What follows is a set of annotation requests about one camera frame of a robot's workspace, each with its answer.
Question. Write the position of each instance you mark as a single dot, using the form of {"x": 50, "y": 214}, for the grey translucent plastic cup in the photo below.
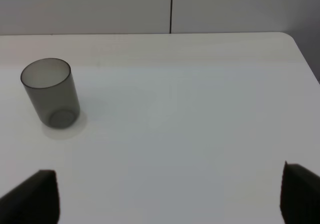
{"x": 50, "y": 86}

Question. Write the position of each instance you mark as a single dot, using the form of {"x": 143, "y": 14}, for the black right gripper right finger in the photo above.
{"x": 299, "y": 195}

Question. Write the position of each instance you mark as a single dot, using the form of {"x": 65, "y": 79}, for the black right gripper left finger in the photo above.
{"x": 35, "y": 201}

